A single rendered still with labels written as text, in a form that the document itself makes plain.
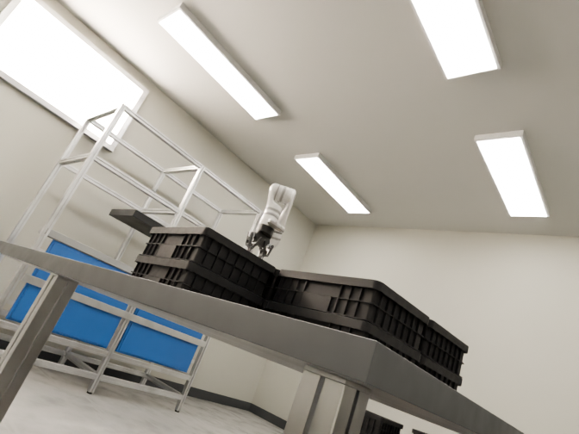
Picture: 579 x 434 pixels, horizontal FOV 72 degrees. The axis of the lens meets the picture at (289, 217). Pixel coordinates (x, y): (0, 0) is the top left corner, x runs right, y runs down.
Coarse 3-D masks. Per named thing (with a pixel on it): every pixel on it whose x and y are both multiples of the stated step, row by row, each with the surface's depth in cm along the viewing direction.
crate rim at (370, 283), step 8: (280, 272) 130; (288, 272) 127; (296, 272) 124; (304, 272) 122; (312, 280) 118; (320, 280) 116; (328, 280) 114; (336, 280) 112; (344, 280) 110; (352, 280) 108; (360, 280) 106; (368, 280) 104; (376, 280) 103; (376, 288) 102; (384, 288) 103; (392, 296) 105; (400, 296) 108; (400, 304) 108; (408, 304) 111; (416, 312) 113; (424, 320) 116
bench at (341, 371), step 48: (0, 240) 139; (48, 288) 104; (96, 288) 92; (144, 288) 67; (48, 336) 104; (240, 336) 48; (288, 336) 44; (336, 336) 40; (0, 384) 96; (336, 384) 43; (384, 384) 39; (432, 384) 47; (288, 432) 44; (336, 432) 42; (480, 432) 61
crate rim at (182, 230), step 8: (152, 232) 140; (160, 232) 134; (168, 232) 130; (176, 232) 126; (184, 232) 122; (192, 232) 118; (200, 232) 115; (208, 232) 114; (216, 232) 116; (216, 240) 116; (224, 240) 117; (232, 248) 119; (240, 248) 121; (248, 256) 123; (256, 256) 125; (264, 264) 127; (272, 272) 130
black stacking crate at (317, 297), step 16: (288, 288) 124; (304, 288) 119; (320, 288) 116; (336, 288) 112; (352, 288) 107; (368, 288) 104; (288, 304) 121; (304, 304) 116; (320, 304) 112; (336, 304) 108; (352, 304) 105; (368, 304) 102; (384, 304) 105; (368, 320) 99; (384, 320) 103; (400, 320) 108; (416, 320) 115; (400, 336) 109; (416, 336) 114
